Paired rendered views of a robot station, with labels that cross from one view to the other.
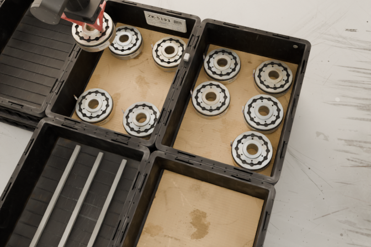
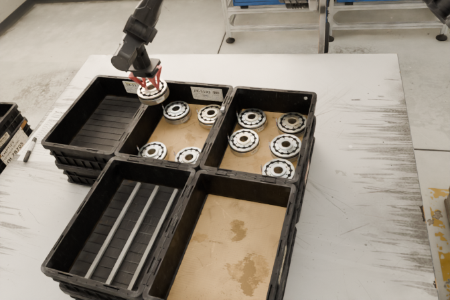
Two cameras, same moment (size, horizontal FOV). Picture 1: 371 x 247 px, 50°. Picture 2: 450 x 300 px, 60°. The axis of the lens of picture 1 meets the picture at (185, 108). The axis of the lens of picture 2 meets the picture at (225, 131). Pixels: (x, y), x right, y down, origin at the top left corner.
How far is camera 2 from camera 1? 0.45 m
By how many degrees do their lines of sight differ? 20
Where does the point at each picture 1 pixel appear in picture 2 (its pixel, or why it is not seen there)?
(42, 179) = (108, 209)
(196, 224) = (236, 230)
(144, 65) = (191, 126)
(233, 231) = (266, 232)
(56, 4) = (128, 53)
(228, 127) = (259, 161)
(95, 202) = (151, 221)
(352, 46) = (358, 110)
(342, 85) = (353, 136)
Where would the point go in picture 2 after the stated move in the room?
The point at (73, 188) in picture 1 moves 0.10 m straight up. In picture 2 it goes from (133, 213) to (123, 195)
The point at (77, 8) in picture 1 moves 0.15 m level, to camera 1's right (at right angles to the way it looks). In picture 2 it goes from (141, 66) to (189, 55)
